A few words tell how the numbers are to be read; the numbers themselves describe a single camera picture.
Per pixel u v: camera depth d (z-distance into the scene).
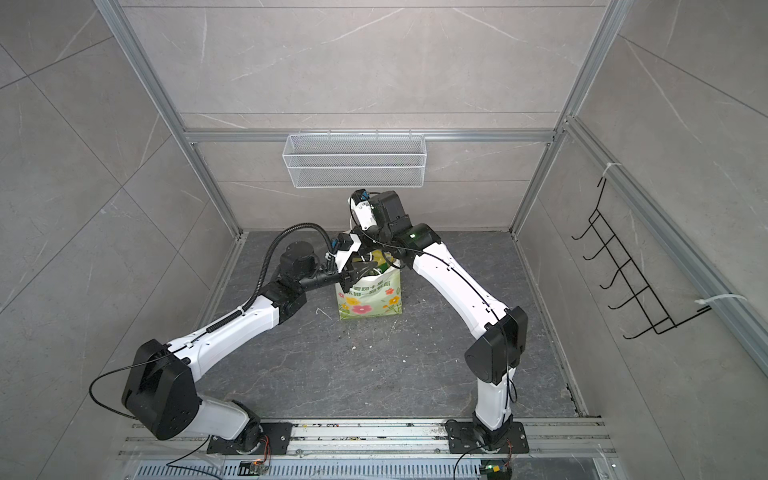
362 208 0.66
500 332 0.45
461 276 0.50
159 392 0.41
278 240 0.52
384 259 0.69
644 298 0.65
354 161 1.00
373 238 0.65
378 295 0.83
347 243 0.61
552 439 0.75
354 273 0.67
